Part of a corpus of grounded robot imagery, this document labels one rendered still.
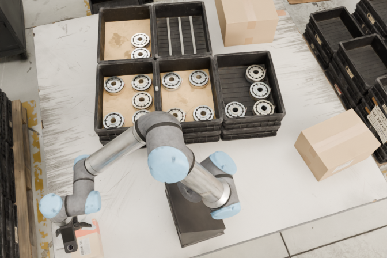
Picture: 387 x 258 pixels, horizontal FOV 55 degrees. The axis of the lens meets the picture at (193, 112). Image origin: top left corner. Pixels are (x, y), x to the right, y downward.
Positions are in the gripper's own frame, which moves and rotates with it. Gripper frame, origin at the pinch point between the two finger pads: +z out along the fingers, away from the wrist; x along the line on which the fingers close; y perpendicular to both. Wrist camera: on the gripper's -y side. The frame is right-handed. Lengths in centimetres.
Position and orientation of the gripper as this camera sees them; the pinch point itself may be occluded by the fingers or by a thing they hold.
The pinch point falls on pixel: (78, 234)
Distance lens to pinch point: 167.6
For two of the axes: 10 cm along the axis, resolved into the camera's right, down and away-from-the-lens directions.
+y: -2.8, -8.2, 5.0
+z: 0.0, 5.2, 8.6
